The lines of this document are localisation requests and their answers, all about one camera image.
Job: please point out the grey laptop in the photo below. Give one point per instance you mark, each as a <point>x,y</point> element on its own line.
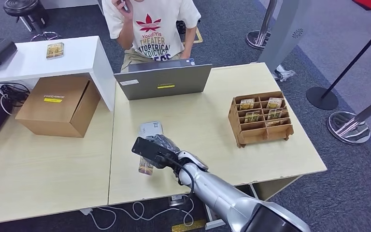
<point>163,83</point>

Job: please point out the black stanchion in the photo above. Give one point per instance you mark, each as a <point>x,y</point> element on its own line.
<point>321,98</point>

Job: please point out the white desk shelf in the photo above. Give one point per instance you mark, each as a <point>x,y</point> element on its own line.
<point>80,56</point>

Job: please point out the person's right hand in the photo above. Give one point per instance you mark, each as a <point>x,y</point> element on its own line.
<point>117,4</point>

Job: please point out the person's right forearm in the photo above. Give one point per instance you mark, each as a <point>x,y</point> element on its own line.
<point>125,32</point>

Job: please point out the dark smartphone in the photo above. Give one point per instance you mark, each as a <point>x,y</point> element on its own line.
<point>125,5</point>

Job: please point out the wooden card holder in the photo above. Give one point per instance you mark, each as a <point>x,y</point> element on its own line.
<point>268,134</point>

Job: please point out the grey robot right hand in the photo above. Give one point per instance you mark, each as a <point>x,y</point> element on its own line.
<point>166,142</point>

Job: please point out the yellow patterned card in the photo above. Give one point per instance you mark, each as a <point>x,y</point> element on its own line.
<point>55,50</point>

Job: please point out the crumpled clear plastic bag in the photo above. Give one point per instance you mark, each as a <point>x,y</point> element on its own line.
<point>283,73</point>

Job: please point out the floor socket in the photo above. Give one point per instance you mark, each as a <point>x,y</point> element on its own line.
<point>176,200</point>

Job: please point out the person's left forearm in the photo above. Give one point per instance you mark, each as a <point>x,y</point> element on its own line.
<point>189,40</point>

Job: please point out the person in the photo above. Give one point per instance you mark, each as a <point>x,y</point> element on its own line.
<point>160,28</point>

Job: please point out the chrome stanchion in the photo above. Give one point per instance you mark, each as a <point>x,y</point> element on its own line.
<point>348,128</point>
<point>259,38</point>

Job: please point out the yellow floor tape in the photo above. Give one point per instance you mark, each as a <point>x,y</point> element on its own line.
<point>199,36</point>
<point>188,225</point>

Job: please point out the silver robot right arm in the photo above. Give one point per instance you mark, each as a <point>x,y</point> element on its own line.
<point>224,198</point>

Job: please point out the black round stool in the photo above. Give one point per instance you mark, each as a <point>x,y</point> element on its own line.
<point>22,7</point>

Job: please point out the white power plug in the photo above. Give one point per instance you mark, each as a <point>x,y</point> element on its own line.
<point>86,211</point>

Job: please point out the grey kiosk panel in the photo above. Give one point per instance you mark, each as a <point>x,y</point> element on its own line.
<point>286,36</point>

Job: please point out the grey card reader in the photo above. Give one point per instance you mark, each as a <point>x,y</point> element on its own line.
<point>150,128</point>

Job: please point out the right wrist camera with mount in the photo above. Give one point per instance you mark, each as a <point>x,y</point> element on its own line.
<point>148,150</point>

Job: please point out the brown cardboard box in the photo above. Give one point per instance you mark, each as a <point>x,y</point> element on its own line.
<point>54,102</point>

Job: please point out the person's left hand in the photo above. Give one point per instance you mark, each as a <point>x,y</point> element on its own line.
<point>186,55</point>

